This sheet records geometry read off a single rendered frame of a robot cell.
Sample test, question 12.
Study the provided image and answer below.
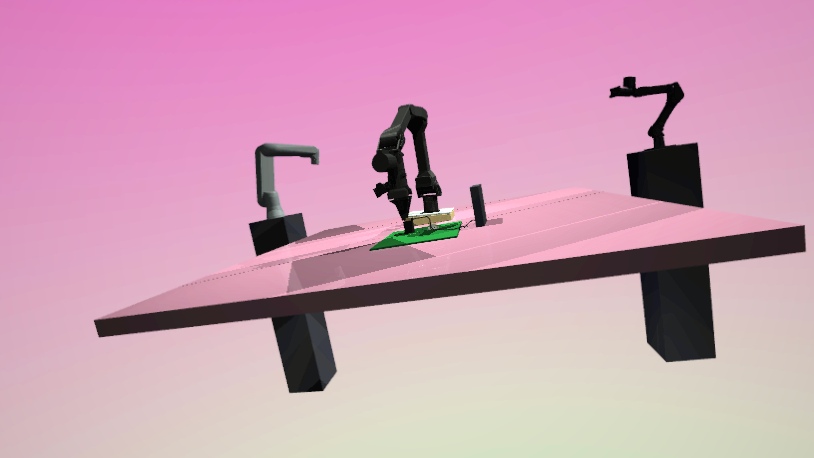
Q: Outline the green circuit board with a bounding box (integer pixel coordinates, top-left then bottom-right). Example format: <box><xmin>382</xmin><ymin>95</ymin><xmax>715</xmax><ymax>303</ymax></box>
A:
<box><xmin>370</xmin><ymin>221</ymin><xmax>462</xmax><ymax>251</ymax></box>

